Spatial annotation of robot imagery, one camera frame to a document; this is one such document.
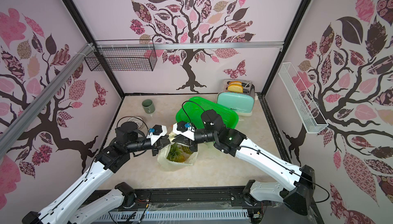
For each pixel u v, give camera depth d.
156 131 0.54
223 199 0.75
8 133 0.50
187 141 0.55
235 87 0.98
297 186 0.38
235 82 1.00
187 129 0.50
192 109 1.14
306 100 0.74
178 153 0.74
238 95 0.96
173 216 0.70
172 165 0.71
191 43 0.92
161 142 0.59
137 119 0.51
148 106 1.05
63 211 0.40
